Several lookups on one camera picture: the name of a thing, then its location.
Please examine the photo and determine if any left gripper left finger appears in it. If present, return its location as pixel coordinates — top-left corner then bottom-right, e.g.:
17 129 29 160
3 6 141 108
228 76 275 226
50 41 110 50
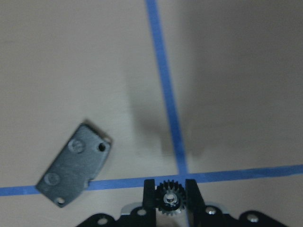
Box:
143 179 156 227

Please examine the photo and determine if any grey metal bracket plate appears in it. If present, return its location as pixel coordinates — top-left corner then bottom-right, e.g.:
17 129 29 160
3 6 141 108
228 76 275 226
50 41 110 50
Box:
35 122 112 208

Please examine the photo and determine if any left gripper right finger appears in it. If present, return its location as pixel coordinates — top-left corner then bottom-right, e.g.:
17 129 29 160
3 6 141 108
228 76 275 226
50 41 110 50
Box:
185 179 205 227

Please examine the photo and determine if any black bearing gear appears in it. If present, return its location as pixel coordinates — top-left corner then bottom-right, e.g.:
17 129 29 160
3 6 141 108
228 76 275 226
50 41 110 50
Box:
155 180 187 216

